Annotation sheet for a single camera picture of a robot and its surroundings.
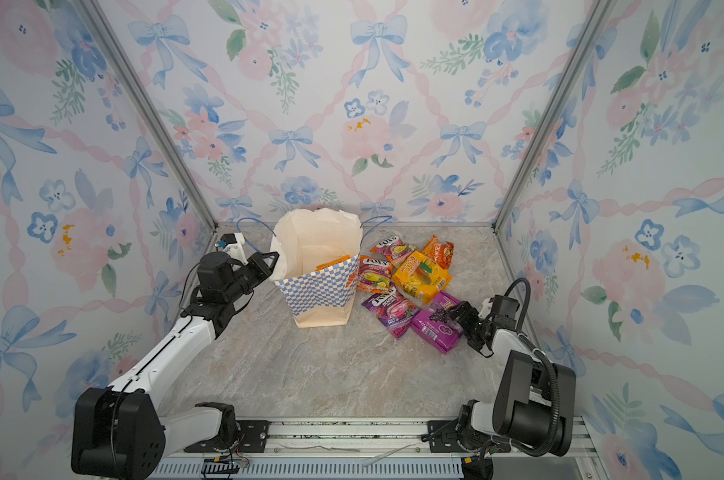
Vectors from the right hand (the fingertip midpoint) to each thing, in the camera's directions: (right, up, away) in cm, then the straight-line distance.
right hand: (457, 318), depth 92 cm
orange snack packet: (-3, +20, +12) cm, 24 cm away
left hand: (-51, +21, -12) cm, 56 cm away
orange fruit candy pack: (-25, +13, +10) cm, 30 cm away
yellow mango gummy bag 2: (-10, +12, +8) cm, 17 cm away
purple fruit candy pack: (-19, +2, +1) cm, 19 cm away
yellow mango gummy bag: (-40, +17, +9) cm, 44 cm away
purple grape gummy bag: (-9, -1, -6) cm, 11 cm away
